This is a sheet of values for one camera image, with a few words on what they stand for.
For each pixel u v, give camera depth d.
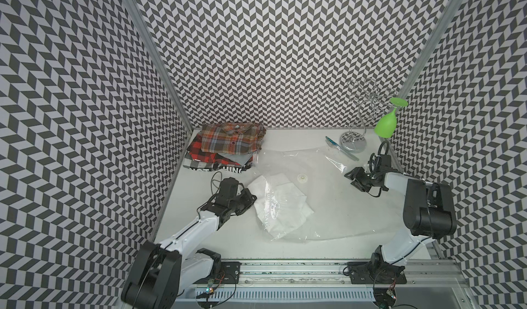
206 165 1.00
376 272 0.67
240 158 0.97
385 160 0.79
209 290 0.67
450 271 0.77
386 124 0.86
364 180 0.85
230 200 0.67
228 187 0.66
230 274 0.72
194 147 1.00
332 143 1.14
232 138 0.99
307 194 0.94
